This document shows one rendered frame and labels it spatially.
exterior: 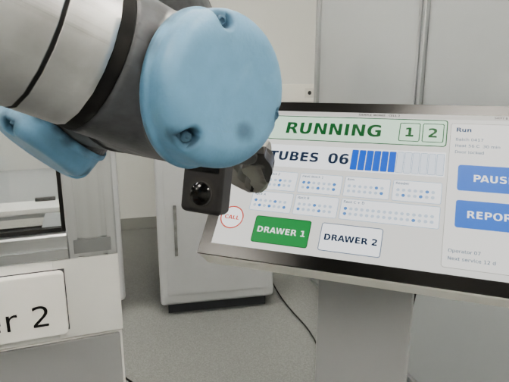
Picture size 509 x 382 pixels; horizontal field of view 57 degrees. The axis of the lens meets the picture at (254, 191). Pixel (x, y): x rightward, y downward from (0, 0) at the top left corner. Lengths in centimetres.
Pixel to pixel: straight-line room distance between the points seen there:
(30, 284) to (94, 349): 17
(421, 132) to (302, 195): 22
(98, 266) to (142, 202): 322
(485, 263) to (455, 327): 116
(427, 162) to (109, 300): 59
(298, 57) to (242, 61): 398
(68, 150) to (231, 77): 15
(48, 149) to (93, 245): 53
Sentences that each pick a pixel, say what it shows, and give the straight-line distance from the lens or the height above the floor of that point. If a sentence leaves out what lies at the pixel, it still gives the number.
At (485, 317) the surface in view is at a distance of 174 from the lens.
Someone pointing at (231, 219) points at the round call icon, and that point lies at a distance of 78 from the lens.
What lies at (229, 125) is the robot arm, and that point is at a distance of 22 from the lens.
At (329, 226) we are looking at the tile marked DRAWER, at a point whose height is 102.
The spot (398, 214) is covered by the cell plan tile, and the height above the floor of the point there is 104.
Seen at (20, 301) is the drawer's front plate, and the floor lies 89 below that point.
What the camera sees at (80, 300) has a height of 87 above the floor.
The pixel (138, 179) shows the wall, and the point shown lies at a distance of 402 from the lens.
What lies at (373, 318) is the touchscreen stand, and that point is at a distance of 85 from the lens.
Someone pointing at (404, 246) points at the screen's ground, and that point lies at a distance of 72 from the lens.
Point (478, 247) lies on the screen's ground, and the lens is 73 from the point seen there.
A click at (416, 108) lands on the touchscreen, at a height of 119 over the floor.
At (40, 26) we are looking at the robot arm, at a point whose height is 126.
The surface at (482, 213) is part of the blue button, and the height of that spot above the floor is 105.
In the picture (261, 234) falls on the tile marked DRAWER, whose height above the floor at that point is 100.
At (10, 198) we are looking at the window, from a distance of 85.
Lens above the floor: 124
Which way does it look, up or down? 13 degrees down
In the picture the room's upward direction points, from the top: straight up
